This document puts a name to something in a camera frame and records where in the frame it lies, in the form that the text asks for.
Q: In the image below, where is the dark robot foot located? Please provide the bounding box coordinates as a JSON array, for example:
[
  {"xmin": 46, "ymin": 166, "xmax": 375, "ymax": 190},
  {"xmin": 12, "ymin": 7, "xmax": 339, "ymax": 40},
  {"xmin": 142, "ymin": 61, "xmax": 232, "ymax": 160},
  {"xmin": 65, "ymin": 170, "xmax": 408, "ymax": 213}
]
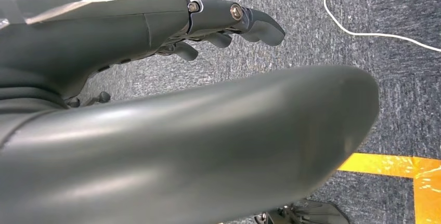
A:
[{"xmin": 254, "ymin": 200, "xmax": 351, "ymax": 224}]

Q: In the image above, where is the white cable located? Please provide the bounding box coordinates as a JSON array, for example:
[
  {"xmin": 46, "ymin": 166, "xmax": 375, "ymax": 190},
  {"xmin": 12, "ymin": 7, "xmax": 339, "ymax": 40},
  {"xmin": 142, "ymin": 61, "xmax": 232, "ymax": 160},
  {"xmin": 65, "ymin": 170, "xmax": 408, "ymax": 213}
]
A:
[{"xmin": 322, "ymin": 0, "xmax": 441, "ymax": 53}]

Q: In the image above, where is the yellow floor tape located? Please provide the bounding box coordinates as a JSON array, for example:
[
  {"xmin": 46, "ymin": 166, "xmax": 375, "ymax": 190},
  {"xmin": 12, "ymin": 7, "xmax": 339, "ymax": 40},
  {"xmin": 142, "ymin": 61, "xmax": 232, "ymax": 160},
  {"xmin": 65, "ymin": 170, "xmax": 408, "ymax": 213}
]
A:
[{"xmin": 338, "ymin": 152, "xmax": 441, "ymax": 224}]

